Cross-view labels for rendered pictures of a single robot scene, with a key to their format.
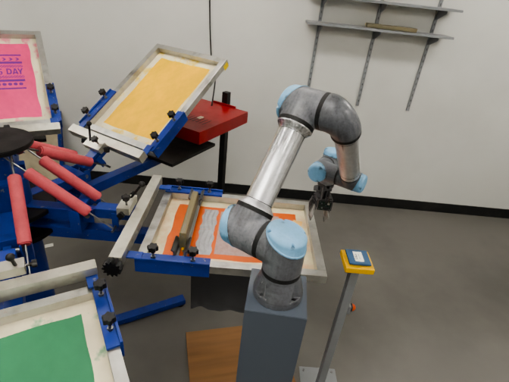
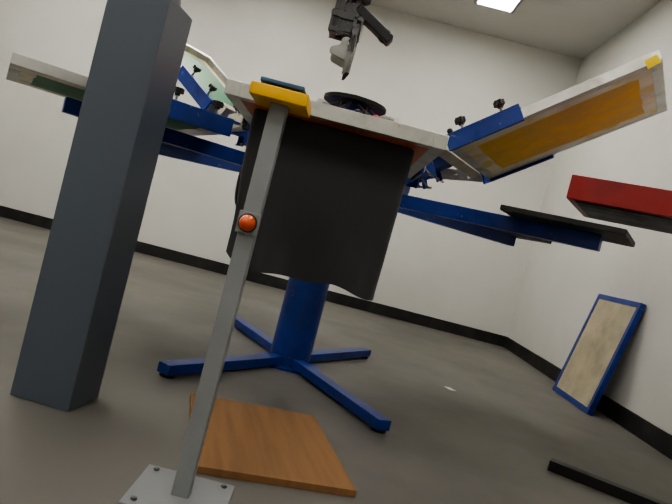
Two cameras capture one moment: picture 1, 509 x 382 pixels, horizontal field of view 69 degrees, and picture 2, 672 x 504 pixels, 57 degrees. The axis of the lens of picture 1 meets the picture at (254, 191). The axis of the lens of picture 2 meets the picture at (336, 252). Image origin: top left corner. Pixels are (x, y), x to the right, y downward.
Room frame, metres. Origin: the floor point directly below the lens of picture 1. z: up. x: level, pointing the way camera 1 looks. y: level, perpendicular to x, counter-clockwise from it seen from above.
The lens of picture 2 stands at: (1.60, -1.91, 0.67)
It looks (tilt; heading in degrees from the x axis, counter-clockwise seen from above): 2 degrees down; 92
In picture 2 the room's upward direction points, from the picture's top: 15 degrees clockwise
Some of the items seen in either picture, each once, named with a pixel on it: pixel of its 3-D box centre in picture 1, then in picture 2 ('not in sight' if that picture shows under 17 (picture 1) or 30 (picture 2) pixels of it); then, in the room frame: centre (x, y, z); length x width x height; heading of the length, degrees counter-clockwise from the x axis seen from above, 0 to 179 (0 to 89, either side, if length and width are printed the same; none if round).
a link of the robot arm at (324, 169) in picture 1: (324, 170); not in sight; (1.34, -0.27, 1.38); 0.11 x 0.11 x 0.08; 59
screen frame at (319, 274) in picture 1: (235, 230); (336, 138); (1.44, 0.07, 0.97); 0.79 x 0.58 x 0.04; 92
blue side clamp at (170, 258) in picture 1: (173, 264); not in sight; (1.15, 0.30, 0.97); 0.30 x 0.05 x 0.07; 92
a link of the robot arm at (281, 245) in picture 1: (282, 247); not in sight; (0.84, -0.10, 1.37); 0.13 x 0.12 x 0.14; 59
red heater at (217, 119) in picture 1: (200, 119); (662, 212); (2.65, 0.46, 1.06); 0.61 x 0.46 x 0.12; 152
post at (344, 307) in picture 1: (335, 330); (231, 295); (1.34, -0.50, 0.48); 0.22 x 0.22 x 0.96; 2
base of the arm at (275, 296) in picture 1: (279, 279); not in sight; (0.83, -0.10, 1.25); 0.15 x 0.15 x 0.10
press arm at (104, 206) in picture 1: (115, 211); not in sight; (1.42, 0.63, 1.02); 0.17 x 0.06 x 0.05; 92
